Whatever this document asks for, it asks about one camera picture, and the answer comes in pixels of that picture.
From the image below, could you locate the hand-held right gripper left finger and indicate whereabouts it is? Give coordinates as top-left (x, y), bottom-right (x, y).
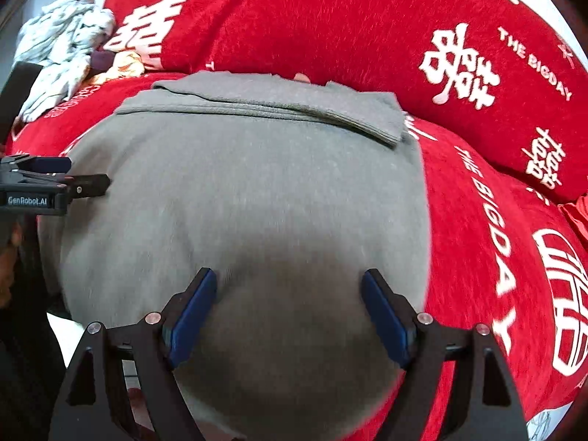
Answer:
top-left (48, 267), bottom-right (218, 441)

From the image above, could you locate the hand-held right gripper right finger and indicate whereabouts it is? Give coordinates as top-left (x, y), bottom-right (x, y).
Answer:
top-left (361, 268), bottom-right (529, 441)

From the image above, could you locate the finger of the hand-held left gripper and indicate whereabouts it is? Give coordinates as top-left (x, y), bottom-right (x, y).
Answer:
top-left (29, 156), bottom-right (72, 173)
top-left (50, 173), bottom-right (111, 200)

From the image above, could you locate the grey knit sweater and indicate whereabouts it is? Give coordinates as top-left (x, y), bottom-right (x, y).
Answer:
top-left (39, 71), bottom-right (433, 441)

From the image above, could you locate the person's left hand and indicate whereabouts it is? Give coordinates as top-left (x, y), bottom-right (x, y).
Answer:
top-left (0, 225), bottom-right (25, 305)

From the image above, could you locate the red printed sofa seat cover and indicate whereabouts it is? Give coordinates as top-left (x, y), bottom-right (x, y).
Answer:
top-left (4, 72), bottom-right (588, 441)

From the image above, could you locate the pale striped crumpled cloth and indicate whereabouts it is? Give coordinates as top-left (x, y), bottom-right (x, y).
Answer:
top-left (14, 0), bottom-right (116, 123)

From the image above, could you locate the dark maroon cloth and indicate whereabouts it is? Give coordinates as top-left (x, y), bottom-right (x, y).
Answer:
top-left (91, 50), bottom-right (116, 75)

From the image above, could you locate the orange crumpled cloth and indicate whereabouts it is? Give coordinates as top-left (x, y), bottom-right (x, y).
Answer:
top-left (82, 50), bottom-right (146, 87)

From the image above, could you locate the red embroidered cushion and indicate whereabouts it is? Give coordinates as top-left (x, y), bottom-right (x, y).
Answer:
top-left (559, 194), bottom-right (588, 240)

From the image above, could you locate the red printed sofa backrest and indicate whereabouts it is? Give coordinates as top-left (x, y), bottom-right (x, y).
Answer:
top-left (98, 0), bottom-right (588, 205)

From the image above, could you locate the white cable bundle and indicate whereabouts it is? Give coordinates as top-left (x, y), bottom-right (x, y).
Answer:
top-left (527, 411), bottom-right (567, 441)

